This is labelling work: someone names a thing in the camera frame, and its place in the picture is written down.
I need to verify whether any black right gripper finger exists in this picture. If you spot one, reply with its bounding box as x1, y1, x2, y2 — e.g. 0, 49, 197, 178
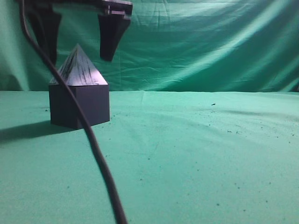
98, 14, 130, 62

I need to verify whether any dark streaked square pyramid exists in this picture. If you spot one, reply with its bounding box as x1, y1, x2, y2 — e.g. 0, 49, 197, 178
58, 44, 108, 86

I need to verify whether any black cable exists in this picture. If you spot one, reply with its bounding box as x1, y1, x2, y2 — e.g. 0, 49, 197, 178
18, 0, 128, 224

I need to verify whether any purple cube block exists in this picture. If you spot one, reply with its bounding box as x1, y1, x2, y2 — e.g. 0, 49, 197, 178
49, 85, 110, 130

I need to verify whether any green cloth backdrop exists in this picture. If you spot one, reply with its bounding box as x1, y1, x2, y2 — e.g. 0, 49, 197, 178
0, 0, 299, 224

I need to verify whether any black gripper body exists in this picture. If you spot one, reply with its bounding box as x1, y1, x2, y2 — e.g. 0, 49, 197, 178
17, 0, 133, 20

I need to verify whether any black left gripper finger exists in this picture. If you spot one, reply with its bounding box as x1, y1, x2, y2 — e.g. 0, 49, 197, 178
25, 7, 62, 65

